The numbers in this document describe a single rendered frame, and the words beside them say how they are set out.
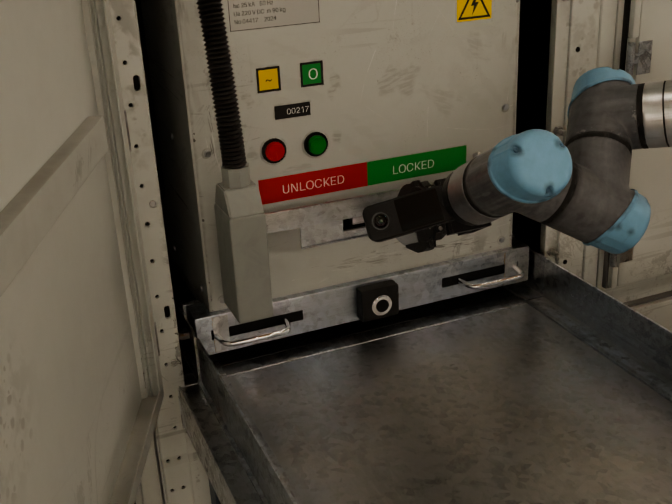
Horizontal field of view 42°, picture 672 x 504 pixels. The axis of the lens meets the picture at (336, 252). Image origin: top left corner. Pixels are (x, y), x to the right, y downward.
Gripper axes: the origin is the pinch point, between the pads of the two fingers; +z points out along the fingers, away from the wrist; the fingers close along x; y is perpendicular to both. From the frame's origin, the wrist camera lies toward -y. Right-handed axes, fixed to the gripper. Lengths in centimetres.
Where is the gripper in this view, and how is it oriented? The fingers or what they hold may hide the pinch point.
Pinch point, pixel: (392, 229)
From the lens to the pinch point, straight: 123.1
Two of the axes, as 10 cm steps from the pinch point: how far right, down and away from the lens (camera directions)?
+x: -2.3, -9.7, 0.9
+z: -3.2, 1.7, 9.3
